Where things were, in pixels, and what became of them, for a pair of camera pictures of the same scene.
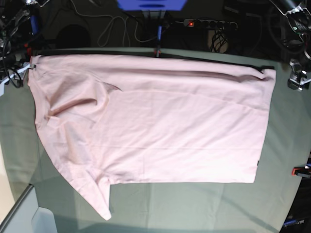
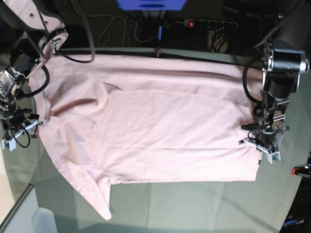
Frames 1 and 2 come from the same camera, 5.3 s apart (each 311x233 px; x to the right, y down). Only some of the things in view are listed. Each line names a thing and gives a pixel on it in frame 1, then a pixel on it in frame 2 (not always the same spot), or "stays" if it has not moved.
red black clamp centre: (158, 51) stays
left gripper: (19, 74) -> (20, 127)
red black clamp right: (303, 172) stays
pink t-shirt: (110, 120) stays
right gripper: (298, 79) -> (265, 141)
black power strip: (211, 24) stays
